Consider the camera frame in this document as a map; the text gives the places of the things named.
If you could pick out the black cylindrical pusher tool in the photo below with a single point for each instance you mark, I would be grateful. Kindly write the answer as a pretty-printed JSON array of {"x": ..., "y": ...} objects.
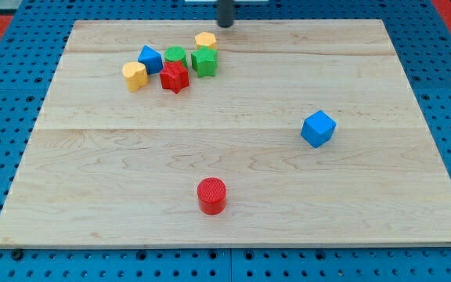
[{"x": 225, "y": 13}]

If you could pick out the yellow hexagon block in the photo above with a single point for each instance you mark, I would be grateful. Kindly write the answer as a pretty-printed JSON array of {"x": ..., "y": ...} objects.
[{"x": 206, "y": 39}]

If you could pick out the green star block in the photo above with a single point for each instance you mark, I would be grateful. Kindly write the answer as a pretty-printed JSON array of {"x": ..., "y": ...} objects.
[{"x": 205, "y": 61}]

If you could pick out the red star block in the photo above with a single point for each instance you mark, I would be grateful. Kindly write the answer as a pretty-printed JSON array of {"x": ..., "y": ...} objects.
[{"x": 174, "y": 76}]

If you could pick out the green cylinder block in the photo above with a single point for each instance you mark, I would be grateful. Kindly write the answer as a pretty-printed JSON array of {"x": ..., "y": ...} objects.
[{"x": 175, "y": 56}]

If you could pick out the blue triangle block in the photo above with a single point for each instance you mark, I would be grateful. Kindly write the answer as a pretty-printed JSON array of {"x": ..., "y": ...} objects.
[{"x": 151, "y": 59}]

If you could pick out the yellow heart block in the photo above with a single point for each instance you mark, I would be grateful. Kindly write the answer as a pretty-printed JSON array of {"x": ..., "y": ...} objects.
[{"x": 135, "y": 75}]

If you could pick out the wooden board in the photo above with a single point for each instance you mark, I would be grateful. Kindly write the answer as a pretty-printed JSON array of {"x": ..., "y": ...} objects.
[{"x": 106, "y": 168}]

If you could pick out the blue cube block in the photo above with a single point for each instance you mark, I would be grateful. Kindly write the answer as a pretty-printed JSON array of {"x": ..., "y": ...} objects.
[{"x": 318, "y": 128}]

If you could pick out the red cylinder block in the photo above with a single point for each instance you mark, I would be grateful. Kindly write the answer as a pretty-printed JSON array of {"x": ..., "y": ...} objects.
[{"x": 211, "y": 194}]

